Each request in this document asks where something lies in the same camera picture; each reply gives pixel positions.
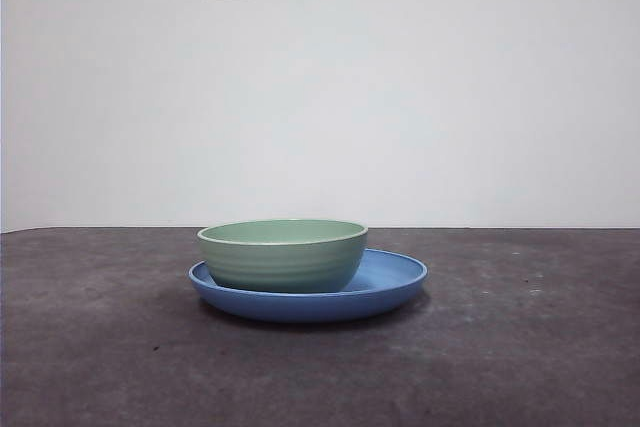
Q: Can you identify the green ribbed bowl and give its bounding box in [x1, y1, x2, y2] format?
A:
[196, 218, 370, 294]

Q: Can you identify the blue round plate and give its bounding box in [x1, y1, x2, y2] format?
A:
[188, 248, 429, 324]

